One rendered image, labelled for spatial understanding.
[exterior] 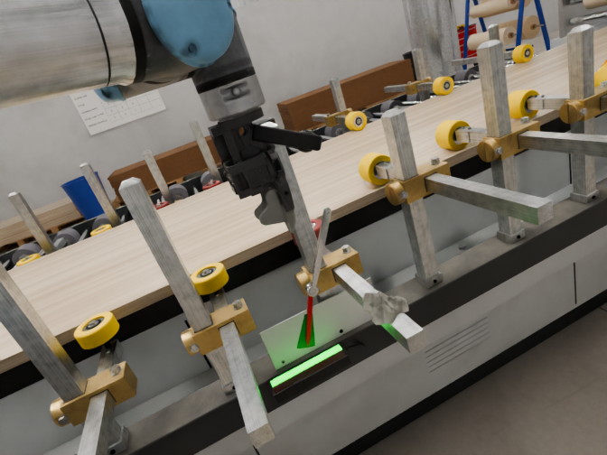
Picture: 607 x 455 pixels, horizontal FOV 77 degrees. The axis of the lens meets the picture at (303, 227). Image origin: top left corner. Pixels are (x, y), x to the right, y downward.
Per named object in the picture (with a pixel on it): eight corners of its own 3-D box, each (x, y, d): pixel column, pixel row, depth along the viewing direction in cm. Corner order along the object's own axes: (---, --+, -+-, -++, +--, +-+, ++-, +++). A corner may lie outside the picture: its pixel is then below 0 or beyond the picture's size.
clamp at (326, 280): (364, 272, 81) (358, 252, 79) (307, 301, 79) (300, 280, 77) (352, 262, 86) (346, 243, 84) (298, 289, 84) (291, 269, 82)
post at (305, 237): (349, 331, 85) (276, 120, 67) (334, 338, 85) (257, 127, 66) (341, 323, 89) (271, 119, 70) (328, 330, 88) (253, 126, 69)
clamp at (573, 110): (622, 105, 93) (622, 83, 91) (581, 125, 90) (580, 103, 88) (596, 105, 98) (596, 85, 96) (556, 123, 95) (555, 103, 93)
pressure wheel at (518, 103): (516, 116, 109) (536, 121, 112) (525, 86, 107) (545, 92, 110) (499, 116, 114) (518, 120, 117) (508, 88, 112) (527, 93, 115)
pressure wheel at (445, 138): (461, 114, 102) (443, 138, 103) (476, 133, 106) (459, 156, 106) (445, 113, 108) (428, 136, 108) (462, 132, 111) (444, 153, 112)
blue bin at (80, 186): (117, 218, 578) (93, 175, 551) (80, 232, 570) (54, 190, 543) (123, 208, 628) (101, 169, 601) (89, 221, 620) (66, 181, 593)
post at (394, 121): (444, 303, 93) (404, 106, 74) (433, 310, 92) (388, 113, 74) (435, 297, 96) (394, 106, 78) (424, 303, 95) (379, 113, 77)
